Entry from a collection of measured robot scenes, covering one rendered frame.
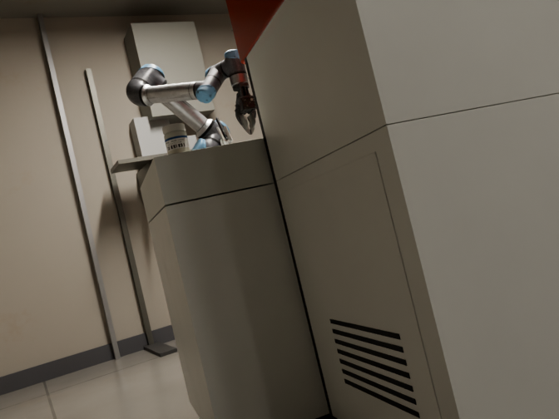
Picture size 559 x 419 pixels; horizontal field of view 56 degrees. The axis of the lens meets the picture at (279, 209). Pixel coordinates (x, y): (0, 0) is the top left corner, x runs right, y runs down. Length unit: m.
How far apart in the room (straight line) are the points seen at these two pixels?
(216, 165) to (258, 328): 0.51
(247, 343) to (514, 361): 0.78
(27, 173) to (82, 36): 1.20
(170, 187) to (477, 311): 0.92
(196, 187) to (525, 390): 1.00
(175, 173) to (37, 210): 2.78
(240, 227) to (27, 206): 2.86
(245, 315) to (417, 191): 0.77
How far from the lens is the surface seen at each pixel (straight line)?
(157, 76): 2.59
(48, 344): 4.27
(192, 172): 1.60
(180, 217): 1.57
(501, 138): 1.17
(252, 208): 1.62
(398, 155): 1.02
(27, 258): 4.26
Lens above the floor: 0.68
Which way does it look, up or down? 2 degrees up
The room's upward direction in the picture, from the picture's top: 14 degrees counter-clockwise
